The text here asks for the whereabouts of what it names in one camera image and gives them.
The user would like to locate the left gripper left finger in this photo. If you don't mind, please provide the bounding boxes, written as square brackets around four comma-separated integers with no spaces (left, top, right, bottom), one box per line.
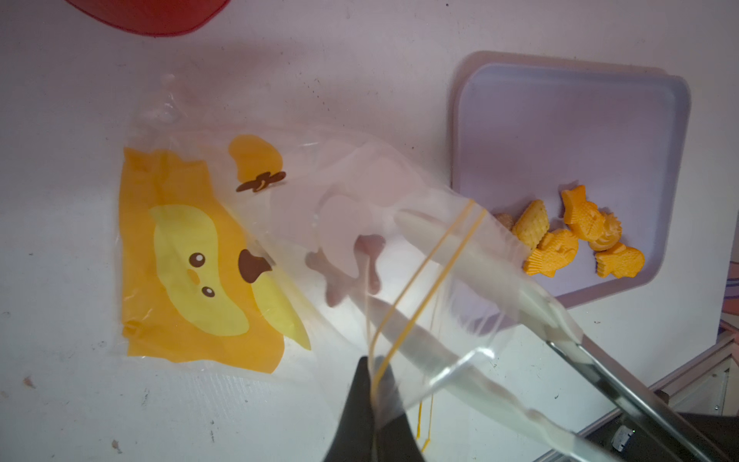
[324,356,375,462]

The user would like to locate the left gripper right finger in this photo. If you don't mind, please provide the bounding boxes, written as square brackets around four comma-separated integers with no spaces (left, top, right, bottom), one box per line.
[375,367,425,462]

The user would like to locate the steel tongs with silicone tips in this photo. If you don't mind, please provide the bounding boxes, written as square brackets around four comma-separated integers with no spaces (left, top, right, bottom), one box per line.
[366,205,729,461]

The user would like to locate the clear bag with yellow lion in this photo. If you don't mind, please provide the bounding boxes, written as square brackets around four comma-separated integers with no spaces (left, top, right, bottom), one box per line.
[114,74,578,454]

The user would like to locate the orange fish cookie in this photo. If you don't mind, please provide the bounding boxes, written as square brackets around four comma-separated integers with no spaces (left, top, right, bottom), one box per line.
[523,229,579,277]
[561,185,607,243]
[596,243,646,278]

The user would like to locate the yellow waffle cookie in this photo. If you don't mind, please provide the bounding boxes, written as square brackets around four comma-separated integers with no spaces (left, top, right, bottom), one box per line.
[511,199,550,250]

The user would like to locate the orange shell cookie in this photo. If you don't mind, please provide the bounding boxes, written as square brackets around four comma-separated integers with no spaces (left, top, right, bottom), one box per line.
[589,214,623,252]

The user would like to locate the heart shaped chocolate cookie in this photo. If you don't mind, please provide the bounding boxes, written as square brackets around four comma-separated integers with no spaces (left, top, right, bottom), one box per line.
[494,213,516,230]

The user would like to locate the lilac plastic tray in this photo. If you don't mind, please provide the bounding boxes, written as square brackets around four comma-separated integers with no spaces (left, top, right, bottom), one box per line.
[450,51,691,308]

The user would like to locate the red cylindrical cup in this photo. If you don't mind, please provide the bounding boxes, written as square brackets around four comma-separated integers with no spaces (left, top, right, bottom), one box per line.
[67,0,230,38]

